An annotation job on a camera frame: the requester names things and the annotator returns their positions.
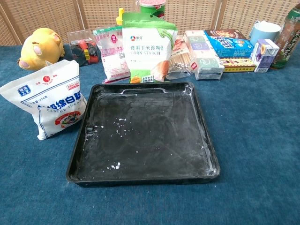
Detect white castor sugar bag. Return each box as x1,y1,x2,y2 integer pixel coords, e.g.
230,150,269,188
0,59,88,141

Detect bag of wooden sticks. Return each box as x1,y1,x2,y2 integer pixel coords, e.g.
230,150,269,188
165,35,194,80

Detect clear bag with pink print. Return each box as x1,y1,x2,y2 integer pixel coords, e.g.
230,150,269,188
93,25,131,84

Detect clear bag dark items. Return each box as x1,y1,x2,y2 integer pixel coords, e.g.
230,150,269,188
67,29,102,67

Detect black baking tray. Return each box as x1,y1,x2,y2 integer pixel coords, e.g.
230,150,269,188
66,82,221,188

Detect green white corn starch pouch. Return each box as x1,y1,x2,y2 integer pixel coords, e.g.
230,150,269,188
121,12,178,84

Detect pack of tissue packets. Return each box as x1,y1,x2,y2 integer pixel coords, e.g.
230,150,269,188
183,30,225,81

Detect brown yellow flat box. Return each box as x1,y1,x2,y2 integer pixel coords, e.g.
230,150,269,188
219,57,256,73

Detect yellow plastic clip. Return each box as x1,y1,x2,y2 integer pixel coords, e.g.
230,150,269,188
116,7,124,26

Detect blue snack box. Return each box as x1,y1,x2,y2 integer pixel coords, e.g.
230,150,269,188
204,29,255,59

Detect green red cup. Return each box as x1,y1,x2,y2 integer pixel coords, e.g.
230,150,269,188
140,0,166,19

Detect woven folding screen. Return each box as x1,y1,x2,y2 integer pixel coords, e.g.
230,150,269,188
0,0,300,46

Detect small purple juice carton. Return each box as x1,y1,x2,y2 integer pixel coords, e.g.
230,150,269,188
249,38,280,73

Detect yellow plush toy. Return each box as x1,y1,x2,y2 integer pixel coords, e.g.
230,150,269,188
17,28,66,72

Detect light blue mug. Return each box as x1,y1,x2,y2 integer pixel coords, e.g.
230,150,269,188
249,20,282,47

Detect green tea bottle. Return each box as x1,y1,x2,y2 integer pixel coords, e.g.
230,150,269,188
270,0,300,70

